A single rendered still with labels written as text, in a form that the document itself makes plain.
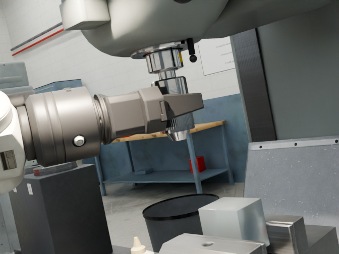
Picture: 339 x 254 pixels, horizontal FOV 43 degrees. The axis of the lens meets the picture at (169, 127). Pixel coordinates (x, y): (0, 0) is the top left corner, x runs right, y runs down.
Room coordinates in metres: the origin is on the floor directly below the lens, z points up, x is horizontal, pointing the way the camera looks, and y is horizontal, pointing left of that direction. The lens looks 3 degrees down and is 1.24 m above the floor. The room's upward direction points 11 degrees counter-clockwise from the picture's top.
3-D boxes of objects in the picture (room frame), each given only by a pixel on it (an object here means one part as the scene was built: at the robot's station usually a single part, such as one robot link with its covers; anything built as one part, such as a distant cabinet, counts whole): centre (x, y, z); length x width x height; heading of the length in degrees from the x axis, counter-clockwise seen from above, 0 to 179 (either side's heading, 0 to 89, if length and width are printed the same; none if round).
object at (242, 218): (0.52, -0.05, 1.07); 0.06 x 0.05 x 0.06; 44
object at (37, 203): (0.92, 0.28, 1.06); 0.22 x 0.12 x 0.20; 37
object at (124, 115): (0.54, 0.08, 1.23); 0.13 x 0.12 x 0.10; 19
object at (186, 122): (0.57, -0.01, 1.23); 0.05 x 0.05 x 0.06
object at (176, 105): (0.54, -0.02, 1.23); 0.06 x 0.02 x 0.03; 109
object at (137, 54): (0.57, -0.01, 1.31); 0.09 x 0.09 x 0.01
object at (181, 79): (0.57, -0.01, 1.26); 0.05 x 0.05 x 0.01
